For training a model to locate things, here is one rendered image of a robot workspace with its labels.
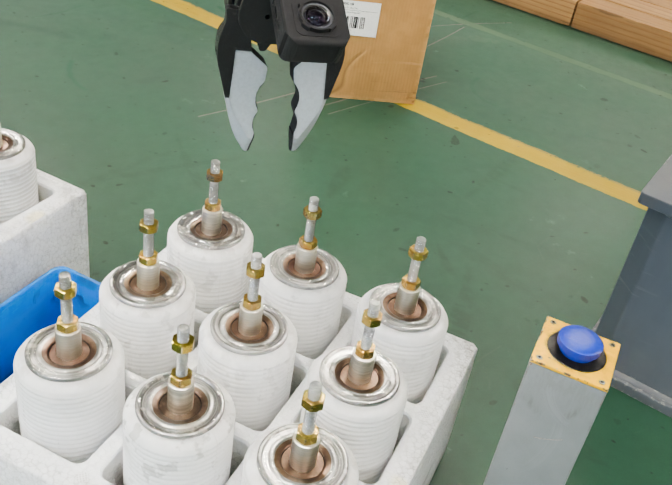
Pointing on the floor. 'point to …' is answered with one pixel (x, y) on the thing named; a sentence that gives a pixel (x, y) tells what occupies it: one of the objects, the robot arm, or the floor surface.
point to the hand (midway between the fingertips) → (271, 139)
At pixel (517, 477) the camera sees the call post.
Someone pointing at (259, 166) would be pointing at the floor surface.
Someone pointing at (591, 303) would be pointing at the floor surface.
